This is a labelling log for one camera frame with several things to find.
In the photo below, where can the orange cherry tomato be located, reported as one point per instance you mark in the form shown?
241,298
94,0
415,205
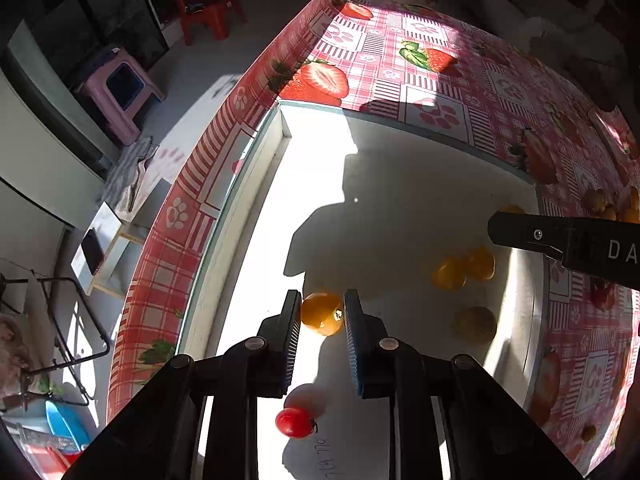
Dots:
511,208
481,263
448,274

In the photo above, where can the black metal rack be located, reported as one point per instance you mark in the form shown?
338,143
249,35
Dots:
65,325

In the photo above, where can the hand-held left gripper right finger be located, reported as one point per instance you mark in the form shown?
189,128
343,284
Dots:
353,350

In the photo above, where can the small white table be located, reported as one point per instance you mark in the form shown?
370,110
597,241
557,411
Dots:
107,220

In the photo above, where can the red plastic chair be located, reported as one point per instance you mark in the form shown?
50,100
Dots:
207,7

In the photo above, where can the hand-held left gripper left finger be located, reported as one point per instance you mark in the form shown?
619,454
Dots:
291,345

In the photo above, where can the blue plastic basin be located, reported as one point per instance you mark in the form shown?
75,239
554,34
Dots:
62,425

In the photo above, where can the red cherry tomato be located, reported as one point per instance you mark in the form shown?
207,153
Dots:
294,422

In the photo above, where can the pale yellow cherry tomato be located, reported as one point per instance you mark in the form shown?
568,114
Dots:
475,325

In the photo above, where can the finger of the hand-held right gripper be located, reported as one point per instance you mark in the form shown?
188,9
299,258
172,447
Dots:
520,232

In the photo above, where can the strawberry print tablecloth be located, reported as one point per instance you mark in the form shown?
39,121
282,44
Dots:
400,75

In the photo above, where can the dark glass cabinet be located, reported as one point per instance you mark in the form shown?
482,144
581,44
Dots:
120,15

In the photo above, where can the white tray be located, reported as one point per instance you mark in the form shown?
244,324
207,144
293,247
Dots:
400,200

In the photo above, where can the grey cloth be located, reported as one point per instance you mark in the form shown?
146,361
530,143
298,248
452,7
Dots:
127,170

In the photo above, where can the pink plastic stool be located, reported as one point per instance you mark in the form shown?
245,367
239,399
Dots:
107,92

